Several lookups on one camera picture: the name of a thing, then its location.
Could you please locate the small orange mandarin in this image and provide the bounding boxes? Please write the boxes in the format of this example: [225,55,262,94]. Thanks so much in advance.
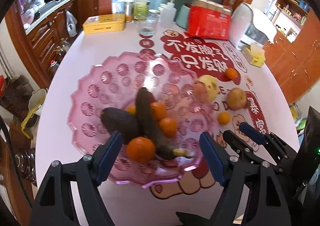
[217,112,231,126]

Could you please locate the red yellow apple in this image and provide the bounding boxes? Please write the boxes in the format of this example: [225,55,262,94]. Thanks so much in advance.
[226,88,247,111]

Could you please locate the yellow pear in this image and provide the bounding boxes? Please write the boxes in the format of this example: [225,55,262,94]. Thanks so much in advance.
[193,75,219,103]

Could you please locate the overripe brown banana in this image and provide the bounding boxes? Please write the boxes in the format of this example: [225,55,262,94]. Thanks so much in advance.
[135,87,194,160]

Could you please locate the dark avocado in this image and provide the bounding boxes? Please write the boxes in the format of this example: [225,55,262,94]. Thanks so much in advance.
[100,107,140,145]

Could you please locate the large orange mandarin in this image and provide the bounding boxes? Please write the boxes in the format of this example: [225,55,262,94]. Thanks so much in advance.
[151,102,167,121]

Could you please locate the yellow tissue box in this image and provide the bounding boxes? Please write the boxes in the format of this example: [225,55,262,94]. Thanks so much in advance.
[242,43,265,68]

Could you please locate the white appliance with cloth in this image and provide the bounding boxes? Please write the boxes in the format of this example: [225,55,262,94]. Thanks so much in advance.
[228,3,277,51]

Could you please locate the red snack package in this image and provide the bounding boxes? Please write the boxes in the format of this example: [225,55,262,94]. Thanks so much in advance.
[187,4,232,40]

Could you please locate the white squeeze bottle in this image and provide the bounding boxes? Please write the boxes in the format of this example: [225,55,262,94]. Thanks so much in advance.
[160,2,177,28]

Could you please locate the clear glass cup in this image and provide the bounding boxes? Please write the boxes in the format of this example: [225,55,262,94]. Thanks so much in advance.
[138,12,159,37]

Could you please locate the plastic bottle green label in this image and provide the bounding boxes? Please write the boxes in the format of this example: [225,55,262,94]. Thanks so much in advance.
[133,0,150,22]

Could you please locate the yellow tin box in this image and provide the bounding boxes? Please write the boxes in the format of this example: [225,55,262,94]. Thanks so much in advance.
[82,13,125,35]

